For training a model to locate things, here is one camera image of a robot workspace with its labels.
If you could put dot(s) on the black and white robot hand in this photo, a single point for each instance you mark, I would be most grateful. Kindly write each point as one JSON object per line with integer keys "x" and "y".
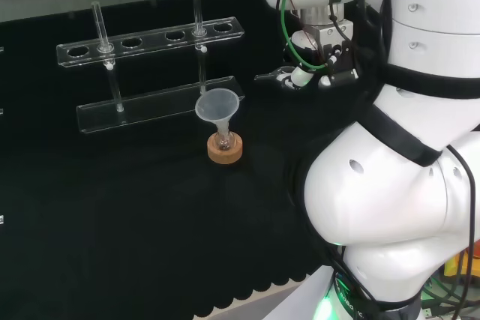
{"x": 337, "y": 65}

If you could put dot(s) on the clear weighing funnel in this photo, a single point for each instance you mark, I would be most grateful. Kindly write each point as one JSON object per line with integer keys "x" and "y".
{"x": 264, "y": 76}

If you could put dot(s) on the translucent plastic funnel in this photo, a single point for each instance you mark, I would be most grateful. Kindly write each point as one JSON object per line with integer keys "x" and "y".
{"x": 215, "y": 106}

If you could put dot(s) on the small round-bottom glass flask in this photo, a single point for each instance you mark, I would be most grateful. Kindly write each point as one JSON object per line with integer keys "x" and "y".
{"x": 224, "y": 144}

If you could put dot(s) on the clear test tube rack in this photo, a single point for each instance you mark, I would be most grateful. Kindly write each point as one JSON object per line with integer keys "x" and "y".
{"x": 150, "y": 40}

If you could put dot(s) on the yellow stop button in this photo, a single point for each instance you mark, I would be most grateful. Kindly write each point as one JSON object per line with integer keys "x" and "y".
{"x": 473, "y": 256}

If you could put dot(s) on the black bench cloth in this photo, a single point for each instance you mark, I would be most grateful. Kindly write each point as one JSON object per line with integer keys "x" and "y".
{"x": 112, "y": 204}

